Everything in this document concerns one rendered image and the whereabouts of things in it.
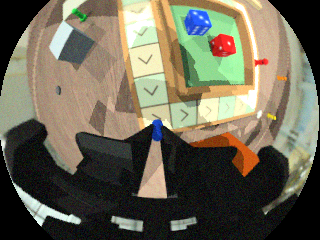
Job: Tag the blue pawn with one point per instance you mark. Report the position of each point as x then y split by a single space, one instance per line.
156 133

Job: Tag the red die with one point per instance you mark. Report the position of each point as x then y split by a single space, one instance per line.
223 46

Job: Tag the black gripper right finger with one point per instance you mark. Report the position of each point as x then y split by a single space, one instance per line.
180 159

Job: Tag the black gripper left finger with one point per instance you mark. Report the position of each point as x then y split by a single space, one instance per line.
130 153

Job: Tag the blue die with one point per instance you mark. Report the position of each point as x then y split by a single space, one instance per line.
197 22

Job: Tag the green pawn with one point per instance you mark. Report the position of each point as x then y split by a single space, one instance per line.
78 14

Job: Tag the red pawn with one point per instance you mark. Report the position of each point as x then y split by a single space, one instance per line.
264 62

